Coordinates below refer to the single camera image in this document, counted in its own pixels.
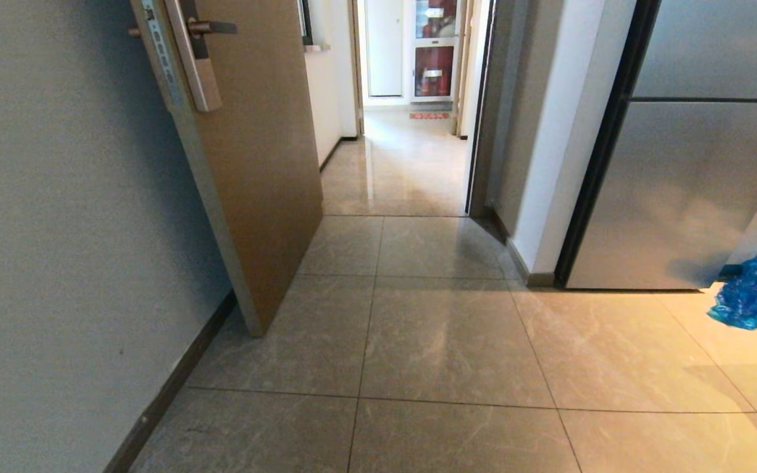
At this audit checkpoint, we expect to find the blue plastic trash bag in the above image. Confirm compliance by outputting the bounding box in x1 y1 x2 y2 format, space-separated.
708 247 757 330

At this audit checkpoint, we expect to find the brown wooden door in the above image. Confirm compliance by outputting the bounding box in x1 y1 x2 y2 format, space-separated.
130 0 324 337

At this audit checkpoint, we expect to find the fire extinguisher cabinet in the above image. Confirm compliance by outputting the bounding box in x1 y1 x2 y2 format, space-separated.
410 0 461 102

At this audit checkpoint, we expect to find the white door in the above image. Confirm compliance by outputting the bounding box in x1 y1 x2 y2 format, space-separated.
365 0 405 98

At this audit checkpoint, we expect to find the silver door lock plate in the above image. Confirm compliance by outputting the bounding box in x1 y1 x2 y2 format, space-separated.
164 0 223 112

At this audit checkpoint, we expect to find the silver refrigerator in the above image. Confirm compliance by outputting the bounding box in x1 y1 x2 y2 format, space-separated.
554 0 757 291

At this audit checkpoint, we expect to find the metal door handle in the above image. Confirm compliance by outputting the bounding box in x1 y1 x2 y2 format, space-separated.
185 18 238 37

